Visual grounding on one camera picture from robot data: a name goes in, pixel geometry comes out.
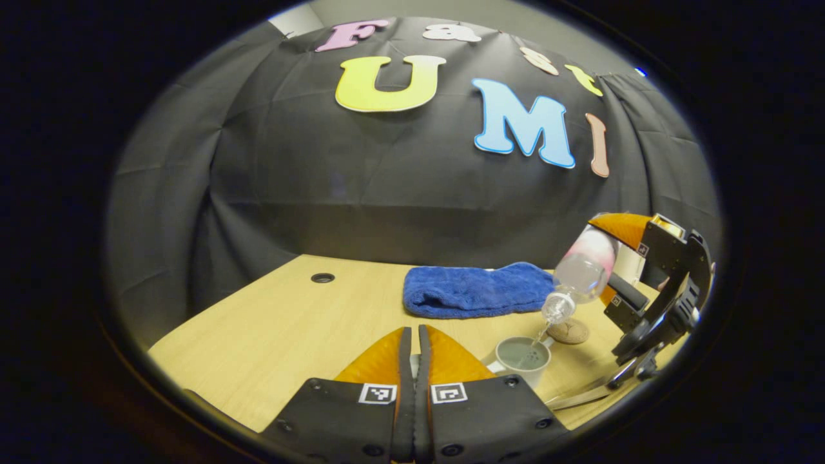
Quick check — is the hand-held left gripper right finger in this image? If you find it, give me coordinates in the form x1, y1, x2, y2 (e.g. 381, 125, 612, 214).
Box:
416, 324, 572, 464

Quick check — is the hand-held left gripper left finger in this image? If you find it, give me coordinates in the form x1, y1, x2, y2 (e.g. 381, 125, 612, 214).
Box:
261, 325, 417, 464

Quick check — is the clear water bottle pink label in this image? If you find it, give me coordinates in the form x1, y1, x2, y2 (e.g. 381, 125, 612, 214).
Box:
540, 224, 621, 326

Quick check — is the round cork coaster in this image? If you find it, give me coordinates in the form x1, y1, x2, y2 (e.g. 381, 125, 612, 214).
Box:
547, 319, 590, 345

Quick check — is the white teacup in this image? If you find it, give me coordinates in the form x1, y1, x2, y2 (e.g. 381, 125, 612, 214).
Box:
485, 335, 555, 391

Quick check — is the blue towel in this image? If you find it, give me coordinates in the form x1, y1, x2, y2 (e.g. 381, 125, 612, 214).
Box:
403, 261, 556, 320

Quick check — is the black backdrop cloth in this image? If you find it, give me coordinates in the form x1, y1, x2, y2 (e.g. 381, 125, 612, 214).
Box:
106, 16, 723, 329

